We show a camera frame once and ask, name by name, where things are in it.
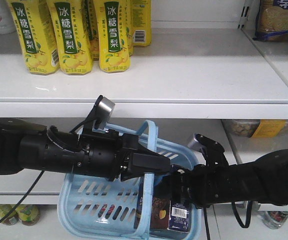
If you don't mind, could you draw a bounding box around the yellow cookie package lower shelf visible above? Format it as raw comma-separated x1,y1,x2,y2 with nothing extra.
222,119,288,138

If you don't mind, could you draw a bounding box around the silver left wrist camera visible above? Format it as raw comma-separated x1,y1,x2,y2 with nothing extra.
91,95,115,129

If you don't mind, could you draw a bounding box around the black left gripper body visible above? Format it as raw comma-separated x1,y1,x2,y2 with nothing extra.
77,128,139,181

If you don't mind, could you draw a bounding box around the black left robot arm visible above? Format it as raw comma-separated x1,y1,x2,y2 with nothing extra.
0,118,170,181

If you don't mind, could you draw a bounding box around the yellow pear drink bottle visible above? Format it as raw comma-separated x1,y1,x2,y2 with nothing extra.
47,0,93,76
94,0,130,73
6,0,60,75
131,0,152,47

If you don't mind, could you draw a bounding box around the yellow pear drink bottle rear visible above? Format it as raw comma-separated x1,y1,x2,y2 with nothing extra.
131,0,152,47

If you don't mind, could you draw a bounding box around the light blue plastic basket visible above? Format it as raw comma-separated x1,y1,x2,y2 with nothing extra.
57,119,201,240

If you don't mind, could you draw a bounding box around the yellow pear drink bottle left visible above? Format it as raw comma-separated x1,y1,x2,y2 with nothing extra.
6,0,60,75

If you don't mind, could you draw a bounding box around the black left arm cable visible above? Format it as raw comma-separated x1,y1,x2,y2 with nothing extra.
0,169,44,233

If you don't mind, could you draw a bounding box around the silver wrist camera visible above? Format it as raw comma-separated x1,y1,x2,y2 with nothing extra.
187,133,206,154
91,95,115,129

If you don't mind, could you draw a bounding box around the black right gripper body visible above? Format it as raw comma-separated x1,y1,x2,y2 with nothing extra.
161,164,211,208

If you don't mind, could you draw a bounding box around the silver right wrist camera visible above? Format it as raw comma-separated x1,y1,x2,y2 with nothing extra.
187,133,206,154

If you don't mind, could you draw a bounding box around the dark blue Chocofello cookie box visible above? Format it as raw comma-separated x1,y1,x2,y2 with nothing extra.
133,163,192,232

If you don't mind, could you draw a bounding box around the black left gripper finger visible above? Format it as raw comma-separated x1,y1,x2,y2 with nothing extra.
120,171,168,182
121,146,170,175

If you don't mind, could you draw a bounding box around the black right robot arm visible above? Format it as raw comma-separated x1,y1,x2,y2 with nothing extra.
161,149,288,208

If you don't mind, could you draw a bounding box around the breakfast biscuit bag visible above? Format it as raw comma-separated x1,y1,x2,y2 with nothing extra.
255,0,288,42

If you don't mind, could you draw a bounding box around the white supermarket shelving unit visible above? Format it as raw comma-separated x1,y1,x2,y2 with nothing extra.
0,0,288,212

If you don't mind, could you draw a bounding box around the yellow pear drink bottle right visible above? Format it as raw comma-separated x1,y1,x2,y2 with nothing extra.
94,0,130,73

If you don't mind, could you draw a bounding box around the yellow pear drink bottle middle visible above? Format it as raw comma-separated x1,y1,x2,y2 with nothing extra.
47,0,93,76

